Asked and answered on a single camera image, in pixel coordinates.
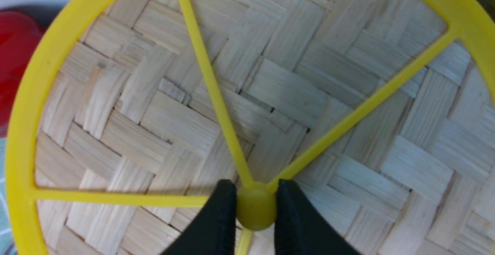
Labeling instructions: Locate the green checkered tablecloth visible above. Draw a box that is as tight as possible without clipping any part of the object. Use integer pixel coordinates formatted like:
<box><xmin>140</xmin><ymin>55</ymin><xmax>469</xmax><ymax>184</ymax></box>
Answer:
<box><xmin>0</xmin><ymin>138</ymin><xmax>18</xmax><ymax>255</ymax></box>

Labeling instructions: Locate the woven bamboo steamer lid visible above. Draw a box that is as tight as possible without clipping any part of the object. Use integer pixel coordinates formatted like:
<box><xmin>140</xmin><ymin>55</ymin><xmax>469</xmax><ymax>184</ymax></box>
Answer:
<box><xmin>5</xmin><ymin>0</ymin><xmax>494</xmax><ymax>255</ymax></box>

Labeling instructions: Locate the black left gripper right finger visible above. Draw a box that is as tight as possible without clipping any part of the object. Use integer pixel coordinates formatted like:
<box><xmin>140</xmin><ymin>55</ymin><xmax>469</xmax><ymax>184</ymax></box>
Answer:
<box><xmin>274</xmin><ymin>180</ymin><xmax>359</xmax><ymax>255</ymax></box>

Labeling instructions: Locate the red bell pepper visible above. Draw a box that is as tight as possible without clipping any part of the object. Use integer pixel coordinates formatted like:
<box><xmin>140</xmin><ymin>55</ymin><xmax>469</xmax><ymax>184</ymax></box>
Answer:
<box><xmin>0</xmin><ymin>10</ymin><xmax>46</xmax><ymax>138</ymax></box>

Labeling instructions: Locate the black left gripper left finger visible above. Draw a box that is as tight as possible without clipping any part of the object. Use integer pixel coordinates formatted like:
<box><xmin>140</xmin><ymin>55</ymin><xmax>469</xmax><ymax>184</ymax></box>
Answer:
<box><xmin>162</xmin><ymin>179</ymin><xmax>237</xmax><ymax>255</ymax></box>

